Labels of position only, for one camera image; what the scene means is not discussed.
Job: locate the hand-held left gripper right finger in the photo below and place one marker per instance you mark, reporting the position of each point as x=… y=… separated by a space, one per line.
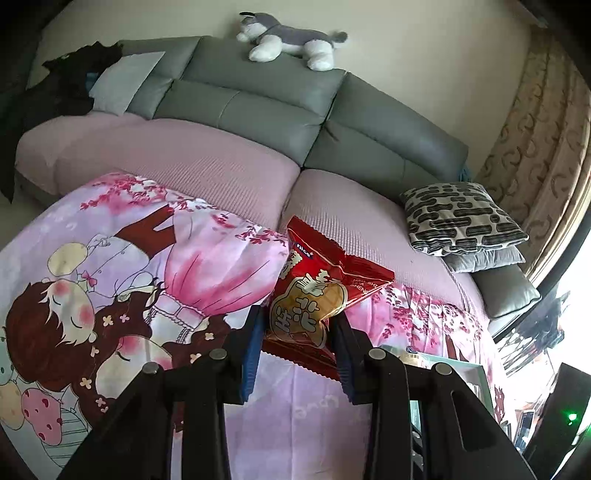
x=344 y=383

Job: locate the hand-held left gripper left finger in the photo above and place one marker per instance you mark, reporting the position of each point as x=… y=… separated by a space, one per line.
x=251 y=369

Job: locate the shallow teal cardboard box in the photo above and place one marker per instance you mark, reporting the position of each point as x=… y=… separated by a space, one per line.
x=478 y=378

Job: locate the red peanut packet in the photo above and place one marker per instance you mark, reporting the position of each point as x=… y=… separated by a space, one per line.
x=318 y=277

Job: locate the dark grey pillow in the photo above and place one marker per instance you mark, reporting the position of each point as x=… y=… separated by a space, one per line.
x=485 y=261

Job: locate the black white patterned pillow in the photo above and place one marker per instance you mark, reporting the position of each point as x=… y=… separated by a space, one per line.
x=461 y=217

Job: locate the pink cartoon printed blanket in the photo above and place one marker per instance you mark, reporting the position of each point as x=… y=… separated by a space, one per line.
x=92 y=240

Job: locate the pink sofa seat cover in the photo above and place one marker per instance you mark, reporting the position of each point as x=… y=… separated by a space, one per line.
x=184 y=157

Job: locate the grey sofa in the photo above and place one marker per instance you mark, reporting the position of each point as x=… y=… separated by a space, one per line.
x=258 y=101

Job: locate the beige patterned curtain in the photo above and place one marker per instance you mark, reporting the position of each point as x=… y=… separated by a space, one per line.
x=540 y=161

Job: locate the light grey pillow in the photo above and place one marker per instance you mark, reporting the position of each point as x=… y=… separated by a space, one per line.
x=124 y=81

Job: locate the grey white husky plush toy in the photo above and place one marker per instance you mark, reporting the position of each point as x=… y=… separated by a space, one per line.
x=277 y=41

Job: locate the black clothing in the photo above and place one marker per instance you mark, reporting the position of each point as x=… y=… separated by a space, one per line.
x=60 y=92

